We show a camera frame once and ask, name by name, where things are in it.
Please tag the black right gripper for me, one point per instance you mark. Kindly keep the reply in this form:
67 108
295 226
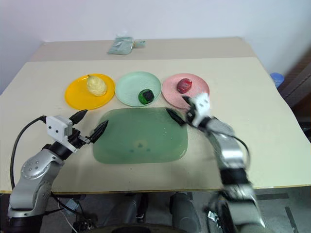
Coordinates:
190 115

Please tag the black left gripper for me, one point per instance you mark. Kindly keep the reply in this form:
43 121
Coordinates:
76 139

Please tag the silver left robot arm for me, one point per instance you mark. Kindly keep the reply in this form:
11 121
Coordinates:
31 170

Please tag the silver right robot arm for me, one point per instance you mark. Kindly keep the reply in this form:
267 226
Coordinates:
230 151

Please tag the pink round plate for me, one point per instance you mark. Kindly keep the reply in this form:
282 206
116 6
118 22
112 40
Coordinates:
171 93

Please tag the red toy item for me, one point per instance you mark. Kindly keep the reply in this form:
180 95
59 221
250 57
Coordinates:
184 85

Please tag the yellow round plate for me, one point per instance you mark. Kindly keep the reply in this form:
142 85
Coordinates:
77 95

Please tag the dark green toy item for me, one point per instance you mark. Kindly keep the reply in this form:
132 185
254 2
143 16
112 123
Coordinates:
146 96

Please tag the light green round plate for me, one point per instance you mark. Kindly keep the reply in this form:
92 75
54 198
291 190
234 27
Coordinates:
131 83

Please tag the pale yellow pear toy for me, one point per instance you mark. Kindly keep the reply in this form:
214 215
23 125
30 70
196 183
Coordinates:
96 85

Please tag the large translucent green tray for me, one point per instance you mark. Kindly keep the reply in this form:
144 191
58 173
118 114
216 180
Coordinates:
138 136

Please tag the beige table cover sheet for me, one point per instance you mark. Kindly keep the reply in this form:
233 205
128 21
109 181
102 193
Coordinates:
243 72

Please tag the small crumpled plastic wrapper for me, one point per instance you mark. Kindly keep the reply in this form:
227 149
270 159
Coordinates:
139 43

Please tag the clear plastic bag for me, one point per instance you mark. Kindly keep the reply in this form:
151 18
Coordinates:
120 45

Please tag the blue water bottle cap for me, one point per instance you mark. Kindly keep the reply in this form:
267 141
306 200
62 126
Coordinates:
277 78

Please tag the dark rounded robot leg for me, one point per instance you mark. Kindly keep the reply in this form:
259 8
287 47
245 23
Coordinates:
184 211

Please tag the dark rounded robot waist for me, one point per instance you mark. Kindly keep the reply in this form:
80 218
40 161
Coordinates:
133 229

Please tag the dark brown furniture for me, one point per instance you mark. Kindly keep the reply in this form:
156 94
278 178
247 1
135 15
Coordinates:
298 82

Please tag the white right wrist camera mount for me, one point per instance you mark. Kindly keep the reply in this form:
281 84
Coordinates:
202 104

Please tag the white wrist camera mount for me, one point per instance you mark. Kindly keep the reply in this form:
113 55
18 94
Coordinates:
202 104
56 126

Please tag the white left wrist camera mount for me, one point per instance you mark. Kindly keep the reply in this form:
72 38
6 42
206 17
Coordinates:
56 126

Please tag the small metal bracket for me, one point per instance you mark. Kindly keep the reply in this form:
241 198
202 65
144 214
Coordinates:
213 216

